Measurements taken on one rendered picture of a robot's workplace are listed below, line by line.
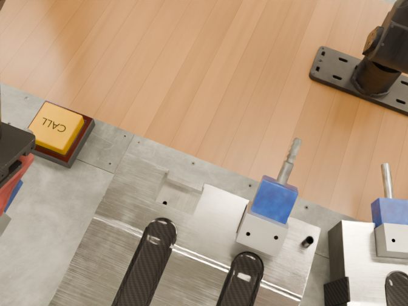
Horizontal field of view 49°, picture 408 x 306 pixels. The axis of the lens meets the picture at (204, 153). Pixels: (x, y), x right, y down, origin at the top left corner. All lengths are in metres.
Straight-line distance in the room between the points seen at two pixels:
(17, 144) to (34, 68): 0.34
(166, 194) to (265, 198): 0.14
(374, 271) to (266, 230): 0.17
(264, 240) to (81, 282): 0.21
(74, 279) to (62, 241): 0.11
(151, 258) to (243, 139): 0.26
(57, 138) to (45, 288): 0.20
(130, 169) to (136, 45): 0.28
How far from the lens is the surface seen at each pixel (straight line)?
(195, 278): 0.54
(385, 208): 0.64
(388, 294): 0.63
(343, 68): 0.81
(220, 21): 0.83
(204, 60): 0.77
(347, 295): 0.60
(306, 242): 0.55
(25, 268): 0.65
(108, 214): 0.55
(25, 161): 0.47
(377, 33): 0.70
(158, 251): 0.55
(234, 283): 0.54
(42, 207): 0.67
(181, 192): 0.59
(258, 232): 0.51
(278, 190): 0.51
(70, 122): 0.67
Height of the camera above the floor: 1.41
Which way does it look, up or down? 64 degrees down
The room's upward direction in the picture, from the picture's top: 11 degrees clockwise
